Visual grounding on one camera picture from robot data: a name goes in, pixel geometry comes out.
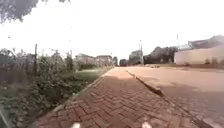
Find dark vehicle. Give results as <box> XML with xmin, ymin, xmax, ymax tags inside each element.
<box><xmin>119</xmin><ymin>58</ymin><xmax>129</xmax><ymax>67</ymax></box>

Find low buildings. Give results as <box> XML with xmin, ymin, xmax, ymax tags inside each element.
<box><xmin>74</xmin><ymin>53</ymin><xmax>114</xmax><ymax>68</ymax></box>

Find building with tower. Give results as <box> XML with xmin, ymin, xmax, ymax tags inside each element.
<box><xmin>128</xmin><ymin>49</ymin><xmax>143</xmax><ymax>66</ymax></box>

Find red brick path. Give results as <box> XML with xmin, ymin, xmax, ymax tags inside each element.
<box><xmin>28</xmin><ymin>66</ymin><xmax>214</xmax><ymax>128</ymax></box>

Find grass verge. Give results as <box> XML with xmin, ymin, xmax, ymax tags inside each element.
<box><xmin>0</xmin><ymin>67</ymin><xmax>113</xmax><ymax>128</ymax></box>

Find raised concrete kerb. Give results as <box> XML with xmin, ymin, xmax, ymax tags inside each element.
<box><xmin>125</xmin><ymin>69</ymin><xmax>224</xmax><ymax>128</ymax></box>

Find group of dark trees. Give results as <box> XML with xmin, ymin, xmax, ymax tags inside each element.
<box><xmin>143</xmin><ymin>45</ymin><xmax>179</xmax><ymax>65</ymax></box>

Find pale edge kerb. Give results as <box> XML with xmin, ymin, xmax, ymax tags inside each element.
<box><xmin>24</xmin><ymin>67</ymin><xmax>114</xmax><ymax>128</ymax></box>

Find robot's own part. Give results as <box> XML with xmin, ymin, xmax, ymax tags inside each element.
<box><xmin>141</xmin><ymin>121</ymin><xmax>153</xmax><ymax>128</ymax></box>
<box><xmin>71</xmin><ymin>122</ymin><xmax>81</xmax><ymax>128</ymax></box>

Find overgrown bushes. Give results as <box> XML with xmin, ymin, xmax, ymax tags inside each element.
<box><xmin>0</xmin><ymin>47</ymin><xmax>79</xmax><ymax>101</ymax></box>

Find wooden pole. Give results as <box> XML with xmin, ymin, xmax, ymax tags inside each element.
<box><xmin>33</xmin><ymin>43</ymin><xmax>39</xmax><ymax>73</ymax></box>

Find brown dirt road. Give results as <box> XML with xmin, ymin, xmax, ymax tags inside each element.
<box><xmin>125</xmin><ymin>65</ymin><xmax>224</xmax><ymax>128</ymax></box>

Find overhanging tree branch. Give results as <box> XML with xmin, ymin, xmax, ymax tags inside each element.
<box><xmin>0</xmin><ymin>0</ymin><xmax>71</xmax><ymax>24</ymax></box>

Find pale boundary wall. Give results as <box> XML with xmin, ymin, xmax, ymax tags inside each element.
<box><xmin>173</xmin><ymin>45</ymin><xmax>224</xmax><ymax>66</ymax></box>

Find building behind wall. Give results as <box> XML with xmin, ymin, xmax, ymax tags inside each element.
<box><xmin>178</xmin><ymin>34</ymin><xmax>224</xmax><ymax>52</ymax></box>

